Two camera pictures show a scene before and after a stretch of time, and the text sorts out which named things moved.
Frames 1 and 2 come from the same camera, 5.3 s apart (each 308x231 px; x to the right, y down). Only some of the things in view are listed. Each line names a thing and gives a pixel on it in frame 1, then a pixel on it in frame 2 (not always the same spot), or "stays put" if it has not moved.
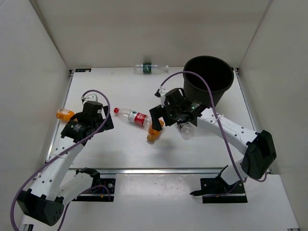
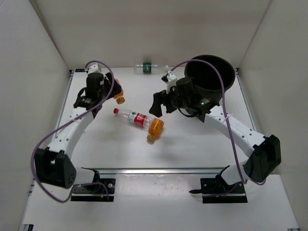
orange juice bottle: [153, 134] stays put
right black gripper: [156, 113] -> [161, 97]
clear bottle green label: [147, 68] stays put
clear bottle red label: [137, 118] stays put
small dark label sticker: [83, 70] stays put
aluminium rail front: [156, 171] stays put
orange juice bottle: [63, 114] -> [119, 97]
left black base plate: [103, 191] stays put
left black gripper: [109, 125] -> [105, 82]
